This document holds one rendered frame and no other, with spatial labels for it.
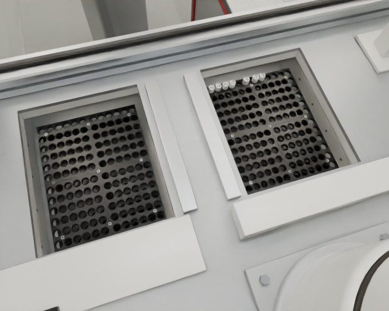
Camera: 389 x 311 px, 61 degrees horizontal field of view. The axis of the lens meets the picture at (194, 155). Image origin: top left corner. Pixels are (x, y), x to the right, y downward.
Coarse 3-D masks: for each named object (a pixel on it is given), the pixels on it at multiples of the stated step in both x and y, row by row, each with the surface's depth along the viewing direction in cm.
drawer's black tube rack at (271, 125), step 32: (224, 96) 62; (256, 96) 63; (288, 96) 63; (224, 128) 60; (256, 128) 60; (288, 128) 60; (256, 160) 57; (288, 160) 58; (320, 160) 58; (256, 192) 55
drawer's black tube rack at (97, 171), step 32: (96, 128) 62; (128, 128) 62; (64, 160) 56; (96, 160) 56; (128, 160) 56; (64, 192) 53; (96, 192) 57; (128, 192) 57; (64, 224) 51; (96, 224) 55; (128, 224) 55
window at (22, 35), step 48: (0, 0) 41; (48, 0) 43; (96, 0) 45; (144, 0) 47; (192, 0) 50; (240, 0) 53; (288, 0) 56; (0, 48) 47; (48, 48) 50; (96, 48) 53
